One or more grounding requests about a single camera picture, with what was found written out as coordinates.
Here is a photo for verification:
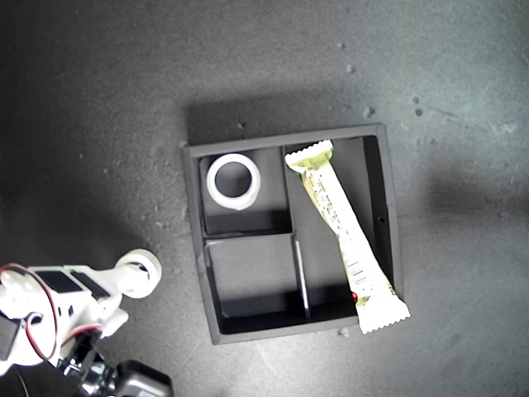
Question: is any small white tape roll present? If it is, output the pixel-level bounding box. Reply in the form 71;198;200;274
115;247;163;300

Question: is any wide white tape roll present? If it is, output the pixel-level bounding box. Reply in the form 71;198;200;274
206;153;263;212

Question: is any snack bar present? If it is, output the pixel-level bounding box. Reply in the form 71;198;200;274
284;139;412;336

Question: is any black tray with wells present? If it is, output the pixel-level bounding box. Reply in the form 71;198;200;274
182;122;406;346

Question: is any thin black cable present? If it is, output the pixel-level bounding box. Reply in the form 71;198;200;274
12;366;31;397

